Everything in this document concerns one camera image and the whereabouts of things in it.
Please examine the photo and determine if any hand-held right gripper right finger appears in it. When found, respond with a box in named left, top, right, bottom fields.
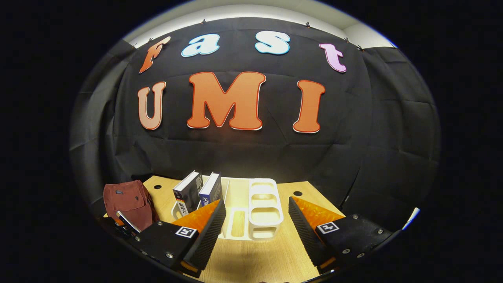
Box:
left=289, top=196, right=397, bottom=275

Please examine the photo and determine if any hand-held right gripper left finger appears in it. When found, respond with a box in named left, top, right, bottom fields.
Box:
left=127, top=198, right=227, bottom=279

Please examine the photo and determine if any dark red schoolbag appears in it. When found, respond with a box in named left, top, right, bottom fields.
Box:
left=103, top=180, right=160, bottom=232

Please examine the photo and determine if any white bookshelf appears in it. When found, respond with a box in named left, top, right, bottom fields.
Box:
left=171, top=176, right=284, bottom=241

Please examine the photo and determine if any blue cover book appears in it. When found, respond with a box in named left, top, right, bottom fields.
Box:
left=198, top=172, right=223, bottom=208

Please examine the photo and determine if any portrait cover book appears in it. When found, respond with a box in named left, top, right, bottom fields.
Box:
left=172, top=170, right=203, bottom=218

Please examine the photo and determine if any white electronic device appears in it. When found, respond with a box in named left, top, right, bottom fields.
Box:
left=402, top=208, right=421, bottom=230

